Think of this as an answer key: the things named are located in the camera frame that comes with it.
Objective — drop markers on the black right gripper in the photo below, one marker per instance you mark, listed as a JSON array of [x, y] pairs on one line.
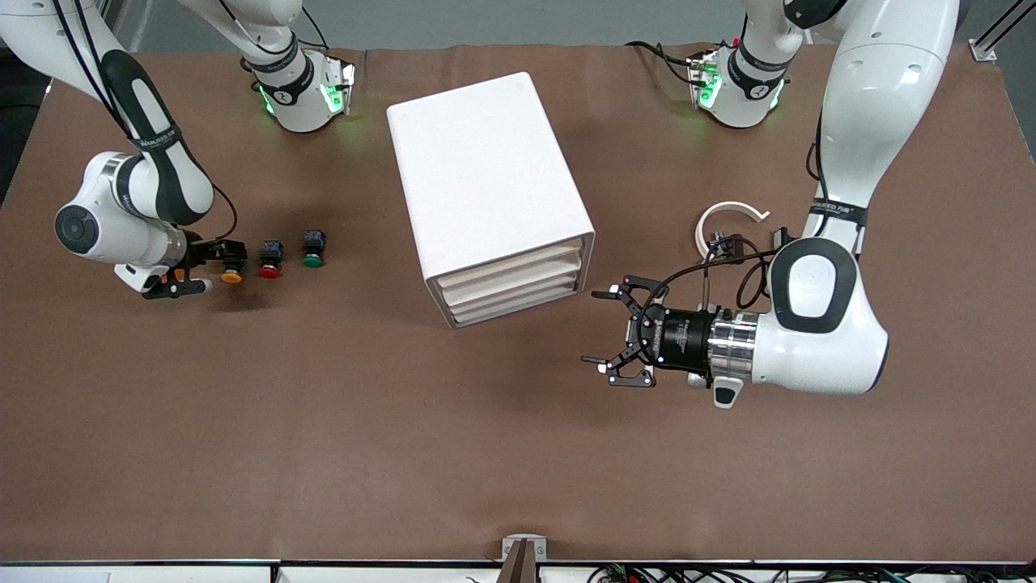
[[199, 252]]

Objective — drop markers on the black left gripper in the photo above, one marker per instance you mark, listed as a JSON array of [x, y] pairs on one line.
[[682, 335]]

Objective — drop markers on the yellow push button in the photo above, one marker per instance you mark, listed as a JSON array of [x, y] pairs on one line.
[[232, 276]]

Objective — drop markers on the white plastic drawer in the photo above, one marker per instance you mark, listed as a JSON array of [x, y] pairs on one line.
[[518, 303], [510, 265], [514, 283]]

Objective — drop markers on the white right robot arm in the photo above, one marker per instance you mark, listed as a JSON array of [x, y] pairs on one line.
[[97, 194]]

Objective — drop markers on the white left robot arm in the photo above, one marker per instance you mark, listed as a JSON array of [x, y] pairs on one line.
[[882, 97]]

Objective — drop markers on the red push button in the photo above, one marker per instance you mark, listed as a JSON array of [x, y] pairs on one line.
[[271, 265]]

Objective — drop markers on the green push button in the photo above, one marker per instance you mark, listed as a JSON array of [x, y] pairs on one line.
[[313, 253]]

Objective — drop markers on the white drawer cabinet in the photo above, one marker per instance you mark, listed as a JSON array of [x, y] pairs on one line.
[[477, 162]]

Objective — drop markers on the dark brown block with clip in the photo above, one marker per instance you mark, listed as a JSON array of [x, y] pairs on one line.
[[728, 243]]

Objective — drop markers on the small black clip part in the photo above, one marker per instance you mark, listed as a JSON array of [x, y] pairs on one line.
[[779, 236]]

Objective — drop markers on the brown table mat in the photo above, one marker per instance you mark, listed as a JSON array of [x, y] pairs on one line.
[[243, 445]]

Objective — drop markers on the grey metal bracket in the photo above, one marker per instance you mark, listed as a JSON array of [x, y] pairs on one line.
[[510, 546]]

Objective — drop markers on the brown wedge post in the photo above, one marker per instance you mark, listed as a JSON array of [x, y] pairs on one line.
[[520, 567]]

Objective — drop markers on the aluminium frame profile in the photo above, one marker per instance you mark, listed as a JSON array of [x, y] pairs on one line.
[[983, 50]]

